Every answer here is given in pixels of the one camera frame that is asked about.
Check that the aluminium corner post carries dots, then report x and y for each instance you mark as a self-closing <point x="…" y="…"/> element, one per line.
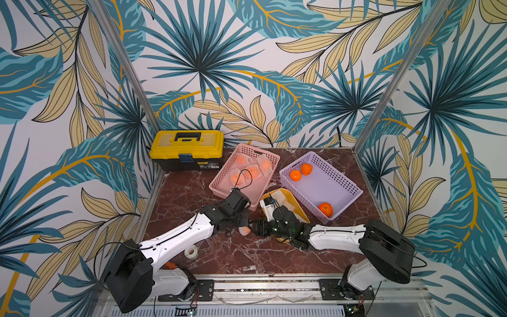
<point x="113" y="35"/>
<point x="413" y="51"/>

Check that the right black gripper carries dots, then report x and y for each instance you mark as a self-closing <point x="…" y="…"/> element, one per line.
<point x="267" y="227"/>

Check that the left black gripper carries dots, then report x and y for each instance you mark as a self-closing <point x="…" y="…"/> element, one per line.
<point x="245" y="213"/>

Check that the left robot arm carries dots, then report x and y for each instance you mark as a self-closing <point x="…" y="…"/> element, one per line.
<point x="132" y="274"/>

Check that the right aluminium corner post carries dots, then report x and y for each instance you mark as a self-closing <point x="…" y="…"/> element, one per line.
<point x="413" y="51"/>

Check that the yellow plastic tub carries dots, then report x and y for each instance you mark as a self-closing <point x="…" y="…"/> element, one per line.
<point x="297" y="209"/>

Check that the yellow black toolbox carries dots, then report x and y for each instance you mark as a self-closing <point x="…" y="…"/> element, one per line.
<point x="185" y="150"/>

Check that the white tape roll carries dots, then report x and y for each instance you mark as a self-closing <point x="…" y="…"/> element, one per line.
<point x="191" y="252"/>

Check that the white foam net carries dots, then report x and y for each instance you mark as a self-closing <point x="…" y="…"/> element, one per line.
<point x="281" y="199"/>

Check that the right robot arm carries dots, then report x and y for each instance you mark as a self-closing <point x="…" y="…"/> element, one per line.
<point x="388" y="255"/>

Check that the left aluminium corner post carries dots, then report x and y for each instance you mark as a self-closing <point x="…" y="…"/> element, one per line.
<point x="113" y="35"/>

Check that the aluminium front rail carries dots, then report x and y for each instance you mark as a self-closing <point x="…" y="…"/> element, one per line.
<point x="293" y="294"/>

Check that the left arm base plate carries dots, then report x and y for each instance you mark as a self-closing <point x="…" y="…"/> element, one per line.
<point x="201" y="290"/>

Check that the orange handled screwdriver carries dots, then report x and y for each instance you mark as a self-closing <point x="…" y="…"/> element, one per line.
<point x="171" y="265"/>

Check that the purple perforated basket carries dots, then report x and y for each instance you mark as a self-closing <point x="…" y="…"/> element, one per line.
<point x="325" y="185"/>

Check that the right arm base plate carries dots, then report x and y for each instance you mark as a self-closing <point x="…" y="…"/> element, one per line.
<point x="336" y="290"/>

